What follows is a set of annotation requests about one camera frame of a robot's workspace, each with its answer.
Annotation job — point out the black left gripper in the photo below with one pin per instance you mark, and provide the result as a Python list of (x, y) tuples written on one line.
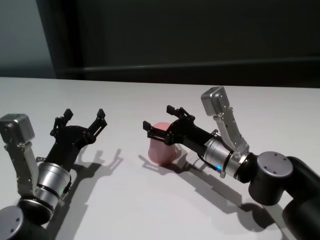
[(66, 145)]

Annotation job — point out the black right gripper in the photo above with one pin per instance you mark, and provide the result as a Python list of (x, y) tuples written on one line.
[(192, 135)]

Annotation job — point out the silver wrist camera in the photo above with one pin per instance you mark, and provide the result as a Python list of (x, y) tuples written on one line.
[(216, 101), (17, 128)]

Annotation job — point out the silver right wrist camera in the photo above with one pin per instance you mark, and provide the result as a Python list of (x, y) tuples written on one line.
[(216, 101)]

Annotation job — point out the pink plastic cup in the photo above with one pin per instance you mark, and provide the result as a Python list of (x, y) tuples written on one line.
[(160, 155)]

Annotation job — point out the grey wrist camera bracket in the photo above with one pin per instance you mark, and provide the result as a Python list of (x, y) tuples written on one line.
[(25, 165), (232, 132)]

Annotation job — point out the thin grey railing bar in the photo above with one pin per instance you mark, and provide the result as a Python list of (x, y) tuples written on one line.
[(125, 68)]

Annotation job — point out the grey left wrist camera bracket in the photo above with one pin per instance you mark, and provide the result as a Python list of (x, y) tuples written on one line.
[(25, 165)]

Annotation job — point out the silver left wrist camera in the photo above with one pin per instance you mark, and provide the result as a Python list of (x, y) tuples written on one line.
[(17, 128)]

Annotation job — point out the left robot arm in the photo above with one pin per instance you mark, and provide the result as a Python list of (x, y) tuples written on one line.
[(50, 180)]

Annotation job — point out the black vertical frame post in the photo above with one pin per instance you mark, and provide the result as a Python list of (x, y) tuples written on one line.
[(73, 37)]

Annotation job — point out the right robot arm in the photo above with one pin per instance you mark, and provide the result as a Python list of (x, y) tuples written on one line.
[(270, 175)]

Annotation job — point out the grey right wrist camera bracket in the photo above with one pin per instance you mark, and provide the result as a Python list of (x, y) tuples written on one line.
[(232, 132)]

